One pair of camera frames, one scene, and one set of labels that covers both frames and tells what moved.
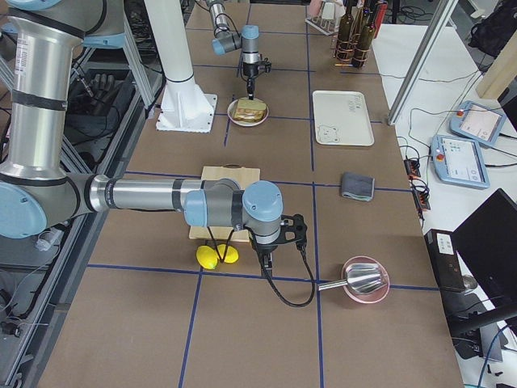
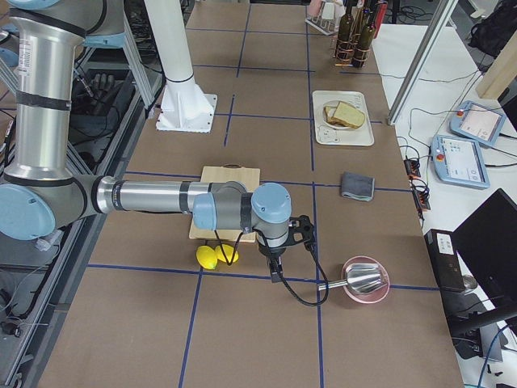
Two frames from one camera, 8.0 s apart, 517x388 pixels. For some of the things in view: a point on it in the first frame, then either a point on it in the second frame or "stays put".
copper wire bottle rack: x=354 y=48 stays put
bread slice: x=247 y=108 → x=349 y=115
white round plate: x=230 y=111 → x=332 y=103
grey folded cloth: x=358 y=186 stays put
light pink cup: x=315 y=7 stays put
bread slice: x=249 y=115 → x=329 y=112
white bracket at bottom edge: x=186 y=104 stays put
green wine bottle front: x=345 y=48 stays put
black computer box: x=445 y=260 stays put
